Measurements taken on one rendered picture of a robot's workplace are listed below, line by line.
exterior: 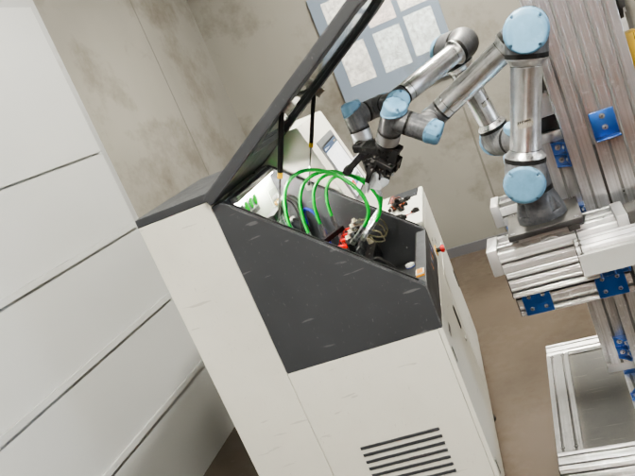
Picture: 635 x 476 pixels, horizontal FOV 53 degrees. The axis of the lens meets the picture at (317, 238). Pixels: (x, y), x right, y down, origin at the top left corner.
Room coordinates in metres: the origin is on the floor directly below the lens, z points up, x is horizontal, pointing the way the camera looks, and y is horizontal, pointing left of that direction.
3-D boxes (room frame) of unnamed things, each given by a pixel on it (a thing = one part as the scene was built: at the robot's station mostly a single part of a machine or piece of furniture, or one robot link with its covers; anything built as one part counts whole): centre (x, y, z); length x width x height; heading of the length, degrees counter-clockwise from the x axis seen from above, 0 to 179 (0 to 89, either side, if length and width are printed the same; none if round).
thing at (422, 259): (2.34, -0.34, 0.87); 0.62 x 0.04 x 0.16; 165
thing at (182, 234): (2.86, 0.25, 0.75); 1.40 x 0.28 x 1.50; 165
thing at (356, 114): (2.34, -0.30, 1.53); 0.09 x 0.08 x 0.11; 109
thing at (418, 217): (3.04, -0.43, 0.96); 0.70 x 0.22 x 0.03; 165
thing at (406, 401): (2.41, -0.08, 0.39); 0.70 x 0.58 x 0.79; 165
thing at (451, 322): (2.33, -0.35, 0.44); 0.65 x 0.02 x 0.68; 165
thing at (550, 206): (1.93, -0.69, 1.09); 0.15 x 0.15 x 0.10
